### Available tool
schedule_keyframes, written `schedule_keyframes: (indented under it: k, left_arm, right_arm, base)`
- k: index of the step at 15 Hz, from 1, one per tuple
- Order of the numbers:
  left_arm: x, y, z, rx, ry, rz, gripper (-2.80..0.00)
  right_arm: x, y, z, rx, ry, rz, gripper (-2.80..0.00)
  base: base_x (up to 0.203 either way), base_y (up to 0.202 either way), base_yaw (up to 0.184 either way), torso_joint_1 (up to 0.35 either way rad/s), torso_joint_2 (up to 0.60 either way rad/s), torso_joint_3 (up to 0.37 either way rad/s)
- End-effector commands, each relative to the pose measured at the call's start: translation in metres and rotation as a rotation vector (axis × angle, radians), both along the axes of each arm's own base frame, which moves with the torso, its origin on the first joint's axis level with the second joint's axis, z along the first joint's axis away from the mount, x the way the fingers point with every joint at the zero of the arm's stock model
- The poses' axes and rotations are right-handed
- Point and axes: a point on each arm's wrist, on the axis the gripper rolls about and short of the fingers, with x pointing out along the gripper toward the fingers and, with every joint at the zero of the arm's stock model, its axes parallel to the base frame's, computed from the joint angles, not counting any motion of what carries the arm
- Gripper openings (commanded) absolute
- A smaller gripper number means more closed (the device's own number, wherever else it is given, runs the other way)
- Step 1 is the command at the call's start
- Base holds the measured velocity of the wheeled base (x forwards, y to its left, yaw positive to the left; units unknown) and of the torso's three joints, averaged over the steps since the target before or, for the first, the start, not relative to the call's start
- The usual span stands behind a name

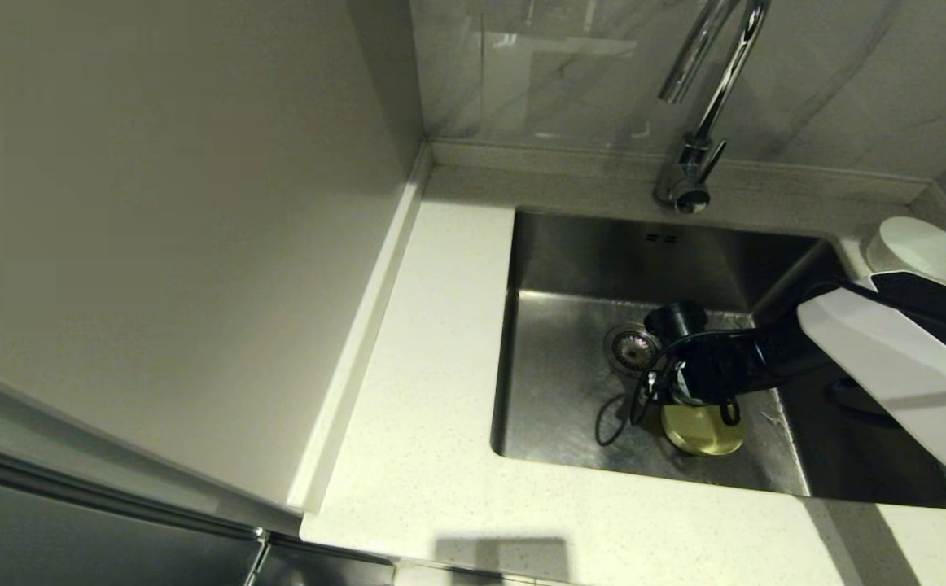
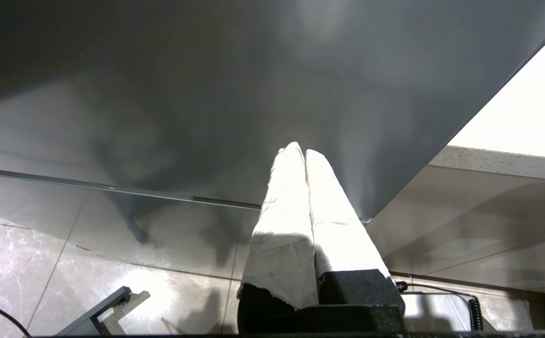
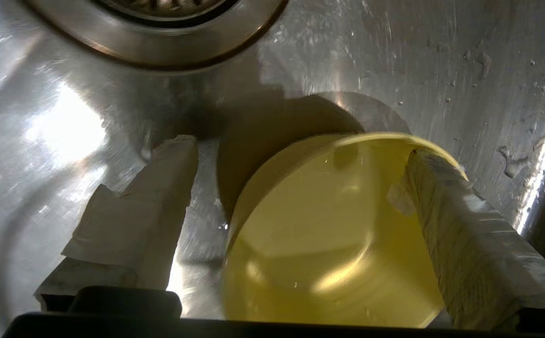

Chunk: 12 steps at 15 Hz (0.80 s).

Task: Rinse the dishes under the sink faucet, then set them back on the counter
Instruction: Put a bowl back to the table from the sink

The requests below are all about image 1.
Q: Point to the grey tall cabinet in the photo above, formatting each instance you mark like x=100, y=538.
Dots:
x=155, y=244

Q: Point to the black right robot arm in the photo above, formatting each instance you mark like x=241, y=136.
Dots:
x=888, y=358

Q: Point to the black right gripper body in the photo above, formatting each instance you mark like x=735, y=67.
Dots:
x=705, y=370

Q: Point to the stainless steel sink basin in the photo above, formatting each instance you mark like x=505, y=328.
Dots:
x=554, y=407

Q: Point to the white plastic bowl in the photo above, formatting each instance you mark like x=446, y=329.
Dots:
x=921, y=248

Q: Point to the chrome gooseneck faucet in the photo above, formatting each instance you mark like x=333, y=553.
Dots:
x=685, y=183

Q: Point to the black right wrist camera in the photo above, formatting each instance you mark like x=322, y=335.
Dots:
x=676, y=319

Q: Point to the round metal drain strainer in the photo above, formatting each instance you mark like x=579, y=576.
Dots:
x=629, y=350

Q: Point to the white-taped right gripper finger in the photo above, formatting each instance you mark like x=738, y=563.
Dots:
x=650, y=387

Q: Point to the yellow plastic bowl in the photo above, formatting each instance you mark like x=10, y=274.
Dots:
x=701, y=431

